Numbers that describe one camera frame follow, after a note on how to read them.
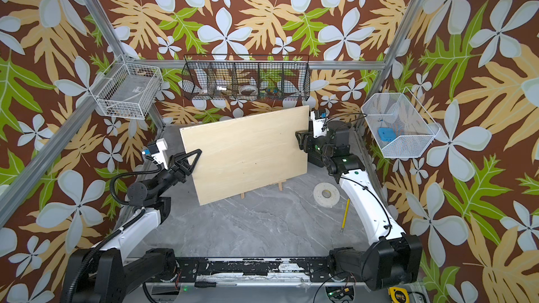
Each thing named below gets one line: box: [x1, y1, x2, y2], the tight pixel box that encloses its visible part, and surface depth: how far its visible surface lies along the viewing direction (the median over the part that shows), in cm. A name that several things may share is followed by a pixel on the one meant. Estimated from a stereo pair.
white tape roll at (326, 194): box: [313, 182, 341, 208], surface depth 95 cm
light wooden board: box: [179, 105, 311, 206], surface depth 70 cm
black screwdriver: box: [194, 281, 238, 289], surface depth 73 cm
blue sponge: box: [377, 126, 397, 142], surface depth 84 cm
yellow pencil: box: [340, 198, 351, 233], surface depth 89 cm
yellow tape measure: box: [388, 286, 410, 303], surface depth 69 cm
